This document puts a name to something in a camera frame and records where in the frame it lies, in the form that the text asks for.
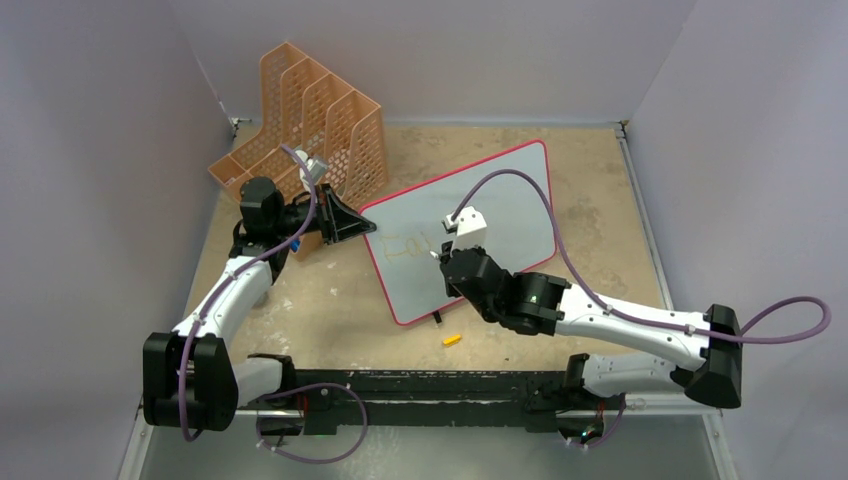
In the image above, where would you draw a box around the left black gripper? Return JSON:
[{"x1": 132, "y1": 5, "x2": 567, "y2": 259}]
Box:
[{"x1": 272, "y1": 184, "x2": 375, "y2": 246}]

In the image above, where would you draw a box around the yellow marker cap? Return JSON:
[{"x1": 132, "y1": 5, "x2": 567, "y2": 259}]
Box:
[{"x1": 442, "y1": 335, "x2": 462, "y2": 347}]

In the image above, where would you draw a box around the pink framed whiteboard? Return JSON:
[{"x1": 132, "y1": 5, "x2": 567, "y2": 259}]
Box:
[{"x1": 360, "y1": 139, "x2": 556, "y2": 325}]

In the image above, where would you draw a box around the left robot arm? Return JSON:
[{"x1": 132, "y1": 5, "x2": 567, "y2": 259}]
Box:
[{"x1": 142, "y1": 177, "x2": 377, "y2": 440}]

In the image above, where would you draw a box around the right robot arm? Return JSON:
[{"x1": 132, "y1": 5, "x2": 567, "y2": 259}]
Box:
[{"x1": 437, "y1": 242, "x2": 742, "y2": 409}]

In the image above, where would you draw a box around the orange plastic file organizer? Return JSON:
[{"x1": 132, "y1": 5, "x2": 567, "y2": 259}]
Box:
[{"x1": 207, "y1": 42, "x2": 390, "y2": 261}]

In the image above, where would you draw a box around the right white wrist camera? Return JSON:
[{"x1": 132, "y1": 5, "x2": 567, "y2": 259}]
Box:
[{"x1": 442, "y1": 206, "x2": 487, "y2": 251}]

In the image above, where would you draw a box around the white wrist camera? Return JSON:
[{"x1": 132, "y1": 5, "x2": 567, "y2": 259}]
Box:
[
  {"x1": 295, "y1": 149, "x2": 329, "y2": 187},
  {"x1": 442, "y1": 206, "x2": 487, "y2": 251}
]

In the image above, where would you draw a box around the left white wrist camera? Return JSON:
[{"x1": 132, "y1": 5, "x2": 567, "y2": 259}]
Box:
[{"x1": 295, "y1": 149, "x2": 329, "y2": 187}]

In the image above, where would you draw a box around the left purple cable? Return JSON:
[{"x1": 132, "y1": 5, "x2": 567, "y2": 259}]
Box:
[{"x1": 177, "y1": 145, "x2": 321, "y2": 444}]

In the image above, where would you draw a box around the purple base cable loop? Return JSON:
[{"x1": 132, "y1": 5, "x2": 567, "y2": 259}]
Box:
[{"x1": 254, "y1": 384, "x2": 370, "y2": 465}]

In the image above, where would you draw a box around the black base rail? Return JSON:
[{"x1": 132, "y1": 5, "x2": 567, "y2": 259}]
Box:
[{"x1": 254, "y1": 368, "x2": 627, "y2": 439}]

